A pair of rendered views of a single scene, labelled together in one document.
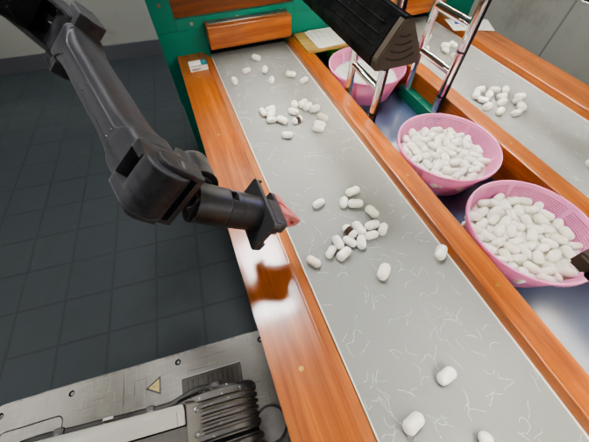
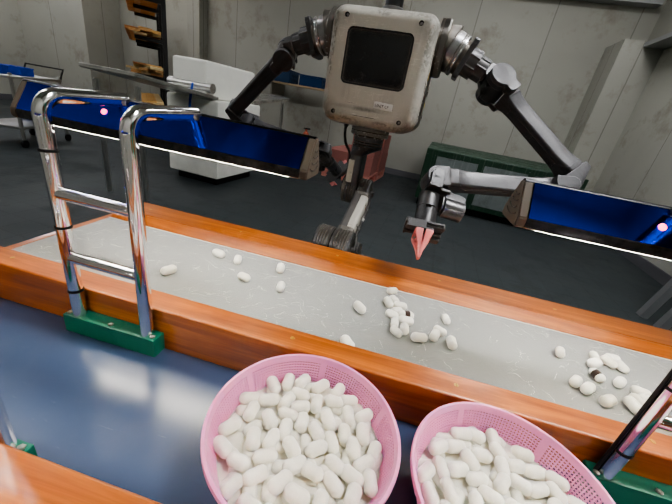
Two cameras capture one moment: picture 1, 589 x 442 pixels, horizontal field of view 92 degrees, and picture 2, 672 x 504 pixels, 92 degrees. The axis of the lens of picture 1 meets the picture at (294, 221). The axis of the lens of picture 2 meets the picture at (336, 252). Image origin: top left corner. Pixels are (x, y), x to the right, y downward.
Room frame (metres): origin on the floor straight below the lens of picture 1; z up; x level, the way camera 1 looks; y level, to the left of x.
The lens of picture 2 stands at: (0.48, -0.78, 1.17)
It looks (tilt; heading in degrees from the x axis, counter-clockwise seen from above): 24 degrees down; 119
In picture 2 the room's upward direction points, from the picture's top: 10 degrees clockwise
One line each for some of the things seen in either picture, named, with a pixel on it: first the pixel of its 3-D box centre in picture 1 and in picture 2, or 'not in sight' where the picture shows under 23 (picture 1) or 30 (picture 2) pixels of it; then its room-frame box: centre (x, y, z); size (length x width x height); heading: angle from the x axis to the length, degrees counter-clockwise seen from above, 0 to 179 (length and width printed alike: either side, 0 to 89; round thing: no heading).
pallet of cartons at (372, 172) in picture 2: not in sight; (358, 154); (-2.48, 4.71, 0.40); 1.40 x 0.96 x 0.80; 108
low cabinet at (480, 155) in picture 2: not in sight; (486, 181); (-0.26, 5.21, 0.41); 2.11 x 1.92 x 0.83; 16
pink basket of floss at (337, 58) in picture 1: (364, 77); not in sight; (1.01, -0.25, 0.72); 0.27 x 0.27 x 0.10
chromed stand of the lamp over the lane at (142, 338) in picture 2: not in sight; (136, 223); (-0.13, -0.47, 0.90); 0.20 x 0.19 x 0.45; 21
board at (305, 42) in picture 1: (339, 36); not in sight; (1.21, -0.17, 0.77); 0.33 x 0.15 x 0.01; 111
